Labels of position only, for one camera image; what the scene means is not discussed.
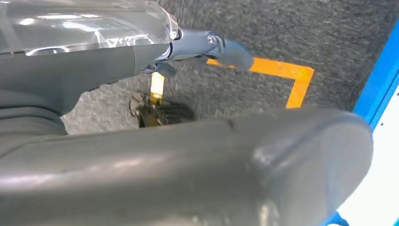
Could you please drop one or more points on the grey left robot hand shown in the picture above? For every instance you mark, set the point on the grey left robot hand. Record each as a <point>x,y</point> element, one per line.
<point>187,171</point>

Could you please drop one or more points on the white plastic tray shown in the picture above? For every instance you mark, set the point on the white plastic tray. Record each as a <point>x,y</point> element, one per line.
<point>383,171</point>

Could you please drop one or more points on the blue metal shelf rack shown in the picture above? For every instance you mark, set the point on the blue metal shelf rack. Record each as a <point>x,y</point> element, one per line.
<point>380,81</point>

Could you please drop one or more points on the yellow floor tape square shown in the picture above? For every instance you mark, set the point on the yellow floor tape square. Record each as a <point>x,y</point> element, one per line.
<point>280,69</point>

